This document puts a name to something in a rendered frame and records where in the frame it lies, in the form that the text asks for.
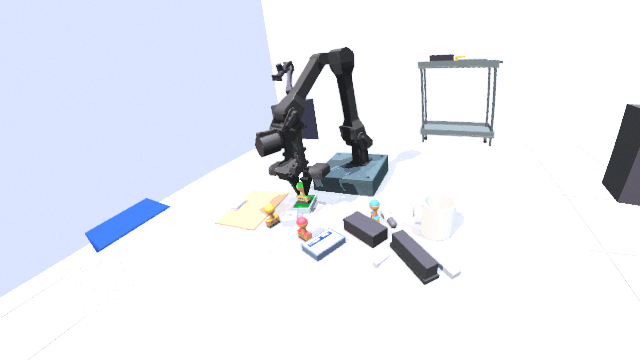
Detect rubber stamp with red handle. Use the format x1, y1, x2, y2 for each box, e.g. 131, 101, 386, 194
296, 217, 313, 242

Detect white cylinder with dark grey cap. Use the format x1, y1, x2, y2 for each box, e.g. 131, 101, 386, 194
378, 200, 397, 228

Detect yellow-handled rubber stamp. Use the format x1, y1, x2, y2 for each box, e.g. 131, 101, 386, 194
264, 205, 281, 229

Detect white mug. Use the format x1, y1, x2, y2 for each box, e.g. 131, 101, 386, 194
409, 193, 457, 241

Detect green-topped pass stamp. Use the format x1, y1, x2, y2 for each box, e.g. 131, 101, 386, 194
296, 182, 311, 204

